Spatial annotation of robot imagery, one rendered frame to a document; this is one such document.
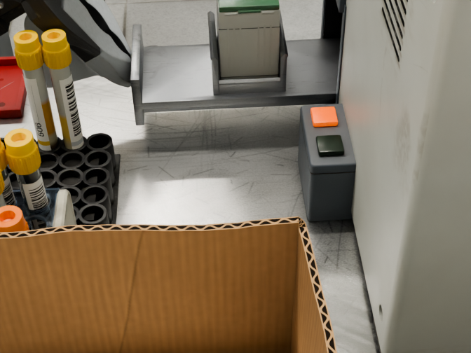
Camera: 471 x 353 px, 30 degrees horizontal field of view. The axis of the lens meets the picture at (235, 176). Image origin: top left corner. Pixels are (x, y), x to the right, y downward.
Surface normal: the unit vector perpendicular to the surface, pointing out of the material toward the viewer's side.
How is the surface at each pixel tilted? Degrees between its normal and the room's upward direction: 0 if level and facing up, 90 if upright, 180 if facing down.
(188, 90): 0
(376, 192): 90
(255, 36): 90
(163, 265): 82
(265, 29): 90
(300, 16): 0
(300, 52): 0
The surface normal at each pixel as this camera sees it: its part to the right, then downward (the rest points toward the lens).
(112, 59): 0.86, 0.32
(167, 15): -0.01, -0.72
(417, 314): 0.06, 0.69
